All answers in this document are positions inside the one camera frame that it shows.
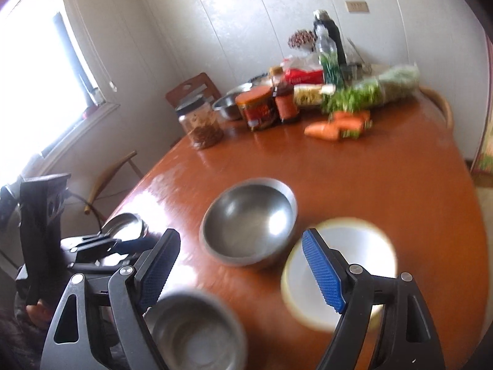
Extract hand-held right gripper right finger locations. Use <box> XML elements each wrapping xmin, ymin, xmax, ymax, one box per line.
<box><xmin>301</xmin><ymin>228</ymin><xmax>447</xmax><ymax>370</ymax></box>

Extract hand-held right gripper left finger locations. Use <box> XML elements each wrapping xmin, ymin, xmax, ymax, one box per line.
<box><xmin>40</xmin><ymin>228</ymin><xmax>181</xmax><ymax>370</ymax></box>

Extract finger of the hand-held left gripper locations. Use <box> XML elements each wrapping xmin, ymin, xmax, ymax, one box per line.
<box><xmin>110</xmin><ymin>237</ymin><xmax>158</xmax><ymax>257</ymax></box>
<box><xmin>75</xmin><ymin>232</ymin><xmax>121</xmax><ymax>253</ymax></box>

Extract large steel bowl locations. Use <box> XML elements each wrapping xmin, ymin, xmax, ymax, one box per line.
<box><xmin>102</xmin><ymin>212</ymin><xmax>150</xmax><ymax>241</ymax></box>

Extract yellow enamel bowl with handle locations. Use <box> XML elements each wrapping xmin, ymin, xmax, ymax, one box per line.
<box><xmin>280</xmin><ymin>217</ymin><xmax>397</xmax><ymax>332</ymax></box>

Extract deep steel bowl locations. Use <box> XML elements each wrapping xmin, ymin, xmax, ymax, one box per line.
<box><xmin>199</xmin><ymin>178</ymin><xmax>298</xmax><ymax>267</ymax></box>
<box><xmin>144</xmin><ymin>291</ymin><xmax>247</xmax><ymax>370</ymax></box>

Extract person's left forearm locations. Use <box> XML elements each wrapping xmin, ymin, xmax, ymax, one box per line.
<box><xmin>0</xmin><ymin>304</ymin><xmax>47</xmax><ymax>370</ymax></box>

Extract curved wooden armchair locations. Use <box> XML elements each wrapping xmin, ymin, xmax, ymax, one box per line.
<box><xmin>418</xmin><ymin>85</ymin><xmax>455</xmax><ymax>130</ymax></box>
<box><xmin>84</xmin><ymin>150</ymin><xmax>143</xmax><ymax>216</ymax></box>

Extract glass jar with black lid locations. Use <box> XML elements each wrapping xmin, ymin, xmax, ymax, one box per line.
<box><xmin>176</xmin><ymin>98</ymin><xmax>225</xmax><ymax>150</ymax></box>

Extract small grey container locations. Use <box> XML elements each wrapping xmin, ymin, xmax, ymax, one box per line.
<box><xmin>85</xmin><ymin>88</ymin><xmax>105</xmax><ymax>107</ymax></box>

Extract window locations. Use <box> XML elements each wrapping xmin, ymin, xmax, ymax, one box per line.
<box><xmin>0</xmin><ymin>0</ymin><xmax>120</xmax><ymax>186</ymax></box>

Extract brown slatted wooden chair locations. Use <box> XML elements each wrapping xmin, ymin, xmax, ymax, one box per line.
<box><xmin>165</xmin><ymin>72</ymin><xmax>222</xmax><ymax>114</ymax></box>

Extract small steel basin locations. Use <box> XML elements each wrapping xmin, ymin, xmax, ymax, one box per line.
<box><xmin>212</xmin><ymin>93</ymin><xmax>247</xmax><ymax>121</ymax></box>

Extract brown sauce bottle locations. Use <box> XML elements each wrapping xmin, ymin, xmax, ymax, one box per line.
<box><xmin>268</xmin><ymin>66</ymin><xmax>302</xmax><ymax>125</ymax></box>

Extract red jar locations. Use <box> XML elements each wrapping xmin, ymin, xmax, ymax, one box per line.
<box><xmin>235</xmin><ymin>86</ymin><xmax>280</xmax><ymax>132</ymax></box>

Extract yellow food packet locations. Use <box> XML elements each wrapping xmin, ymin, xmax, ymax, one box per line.
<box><xmin>293</xmin><ymin>84</ymin><xmax>336</xmax><ymax>107</ymax></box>

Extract bundle of green vegetables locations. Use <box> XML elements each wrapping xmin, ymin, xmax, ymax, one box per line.
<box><xmin>321</xmin><ymin>64</ymin><xmax>421</xmax><ymax>114</ymax></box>

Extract pink cartoon sliding door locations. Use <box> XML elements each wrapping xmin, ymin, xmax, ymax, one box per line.
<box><xmin>468</xmin><ymin>96</ymin><xmax>493</xmax><ymax>178</ymax></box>

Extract red food packet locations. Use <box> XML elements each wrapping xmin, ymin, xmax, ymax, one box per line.
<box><xmin>280</xmin><ymin>55</ymin><xmax>325</xmax><ymax>85</ymax></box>

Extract clear plastic bottle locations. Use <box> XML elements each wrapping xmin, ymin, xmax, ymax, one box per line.
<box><xmin>315</xmin><ymin>27</ymin><xmax>345</xmax><ymax>87</ymax></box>

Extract decorative flower bunch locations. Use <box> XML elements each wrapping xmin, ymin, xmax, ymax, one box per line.
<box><xmin>288</xmin><ymin>29</ymin><xmax>317</xmax><ymax>49</ymax></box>

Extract black bottle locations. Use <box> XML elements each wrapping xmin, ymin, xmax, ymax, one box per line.
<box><xmin>313</xmin><ymin>10</ymin><xmax>347</xmax><ymax>66</ymax></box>

